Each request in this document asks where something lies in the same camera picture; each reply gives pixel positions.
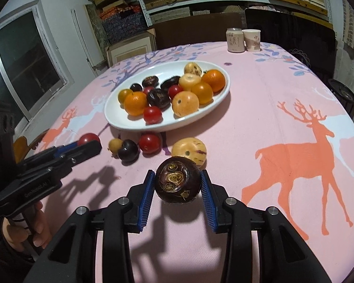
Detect black waste bin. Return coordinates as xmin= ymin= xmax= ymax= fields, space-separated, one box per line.
xmin=327 ymin=78 xmax=354 ymax=118

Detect white oval plate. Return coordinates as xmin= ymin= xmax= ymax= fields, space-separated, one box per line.
xmin=104 ymin=60 xmax=231 ymax=132

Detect small yellow fruit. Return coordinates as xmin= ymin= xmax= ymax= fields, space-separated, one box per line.
xmin=108 ymin=138 xmax=124 ymax=155

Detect wooden chair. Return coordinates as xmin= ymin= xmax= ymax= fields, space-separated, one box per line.
xmin=13 ymin=128 xmax=49 ymax=164

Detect person's left hand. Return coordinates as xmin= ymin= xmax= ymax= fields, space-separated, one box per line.
xmin=1 ymin=202 xmax=53 ymax=252

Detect small yellow-orange citrus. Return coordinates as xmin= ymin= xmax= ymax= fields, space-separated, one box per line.
xmin=118 ymin=88 xmax=134 ymax=104

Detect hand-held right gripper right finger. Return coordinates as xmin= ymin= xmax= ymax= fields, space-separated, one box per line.
xmin=200 ymin=169 xmax=332 ymax=283

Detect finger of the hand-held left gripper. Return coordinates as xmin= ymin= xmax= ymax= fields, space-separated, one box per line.
xmin=16 ymin=141 xmax=79 ymax=173
xmin=20 ymin=140 xmax=103 ymax=187

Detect metal shelf rack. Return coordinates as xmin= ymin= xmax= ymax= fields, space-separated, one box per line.
xmin=131 ymin=0 xmax=334 ymax=27

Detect pile of patterned boxes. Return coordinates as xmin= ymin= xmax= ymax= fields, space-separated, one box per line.
xmin=87 ymin=0 xmax=149 ymax=45

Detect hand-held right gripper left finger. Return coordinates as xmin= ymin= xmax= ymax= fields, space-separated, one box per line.
xmin=22 ymin=169 xmax=156 ymax=283

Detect printed paper cup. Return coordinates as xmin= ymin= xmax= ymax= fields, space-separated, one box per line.
xmin=242 ymin=29 xmax=261 ymax=53

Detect window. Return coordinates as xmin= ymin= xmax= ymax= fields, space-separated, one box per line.
xmin=0 ymin=0 xmax=74 ymax=130

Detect cardboard box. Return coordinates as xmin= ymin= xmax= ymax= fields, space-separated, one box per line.
xmin=105 ymin=26 xmax=157 ymax=67

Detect printed drink can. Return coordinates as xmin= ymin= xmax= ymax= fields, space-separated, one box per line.
xmin=226 ymin=27 xmax=245 ymax=53

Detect brown chair back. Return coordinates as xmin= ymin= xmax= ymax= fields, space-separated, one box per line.
xmin=153 ymin=12 xmax=244 ymax=50

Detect beige hanging panels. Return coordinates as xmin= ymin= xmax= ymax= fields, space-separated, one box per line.
xmin=341 ymin=0 xmax=354 ymax=58

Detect dark carved furniture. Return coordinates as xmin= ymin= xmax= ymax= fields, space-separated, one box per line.
xmin=0 ymin=100 xmax=16 ymax=168

